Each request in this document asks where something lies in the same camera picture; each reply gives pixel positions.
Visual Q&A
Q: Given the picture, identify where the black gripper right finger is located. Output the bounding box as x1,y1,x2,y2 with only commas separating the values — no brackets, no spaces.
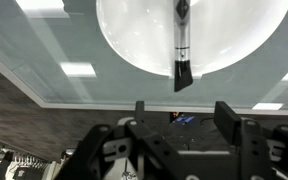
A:
213,101,288,180

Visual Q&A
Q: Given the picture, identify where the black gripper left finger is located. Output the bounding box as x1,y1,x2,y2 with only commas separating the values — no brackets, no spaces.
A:
55,100,185,180

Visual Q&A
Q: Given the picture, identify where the white marker with black cap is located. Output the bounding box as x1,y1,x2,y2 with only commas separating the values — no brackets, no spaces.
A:
172,0,195,93

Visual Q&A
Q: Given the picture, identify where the white bowl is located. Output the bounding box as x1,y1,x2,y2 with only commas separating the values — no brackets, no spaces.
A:
95,0,288,78

